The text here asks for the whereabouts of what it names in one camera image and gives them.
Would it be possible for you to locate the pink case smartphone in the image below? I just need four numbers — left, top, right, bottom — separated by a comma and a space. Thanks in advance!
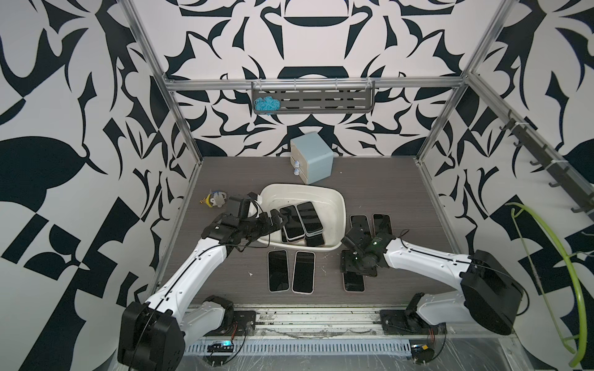
343, 272, 365, 293

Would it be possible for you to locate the dark smartphone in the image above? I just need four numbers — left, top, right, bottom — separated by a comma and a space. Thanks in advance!
373, 213, 393, 235
351, 215, 371, 236

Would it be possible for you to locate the grey edge smartphone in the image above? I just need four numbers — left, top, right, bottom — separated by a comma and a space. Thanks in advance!
268, 250, 290, 293

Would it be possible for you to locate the white case smartphone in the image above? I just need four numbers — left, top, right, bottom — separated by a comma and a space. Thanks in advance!
292, 251, 316, 295

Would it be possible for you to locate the white plastic storage tub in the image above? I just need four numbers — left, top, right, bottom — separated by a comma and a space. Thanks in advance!
258, 183, 347, 252

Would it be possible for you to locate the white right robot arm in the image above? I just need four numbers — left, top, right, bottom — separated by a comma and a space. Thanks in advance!
340, 227, 527, 335

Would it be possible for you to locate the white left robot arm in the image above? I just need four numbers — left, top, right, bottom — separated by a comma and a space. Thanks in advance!
117, 193, 288, 370

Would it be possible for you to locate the small yellow white toy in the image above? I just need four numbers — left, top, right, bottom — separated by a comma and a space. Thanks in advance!
200, 190, 227, 208

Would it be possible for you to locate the blue mini drawer cabinet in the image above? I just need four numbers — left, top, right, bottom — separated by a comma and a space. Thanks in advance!
290, 132, 334, 185

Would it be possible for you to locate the right small circuit board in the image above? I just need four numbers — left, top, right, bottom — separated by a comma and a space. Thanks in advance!
411, 344, 435, 365

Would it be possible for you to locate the left green-lit circuit board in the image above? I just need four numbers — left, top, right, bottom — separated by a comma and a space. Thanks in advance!
207, 340, 235, 354

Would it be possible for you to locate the blue crumpled cloth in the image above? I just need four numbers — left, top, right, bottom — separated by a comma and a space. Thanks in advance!
254, 96, 281, 114

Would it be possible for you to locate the green hoop tube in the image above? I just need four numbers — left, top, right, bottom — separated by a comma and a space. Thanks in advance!
506, 202, 589, 369

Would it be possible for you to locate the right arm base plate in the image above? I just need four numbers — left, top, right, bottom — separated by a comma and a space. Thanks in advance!
380, 309, 447, 335

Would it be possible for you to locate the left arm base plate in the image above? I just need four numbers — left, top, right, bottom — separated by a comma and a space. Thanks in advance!
225, 309, 257, 337

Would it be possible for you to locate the white slotted cable duct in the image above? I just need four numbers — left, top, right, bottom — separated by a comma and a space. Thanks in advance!
185, 339, 413, 357

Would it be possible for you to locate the grey slotted wall rack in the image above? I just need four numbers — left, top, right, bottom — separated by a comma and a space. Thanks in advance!
251, 79, 376, 114

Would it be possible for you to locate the black wall hook rail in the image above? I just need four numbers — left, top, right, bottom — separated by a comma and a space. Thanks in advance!
500, 109, 593, 220

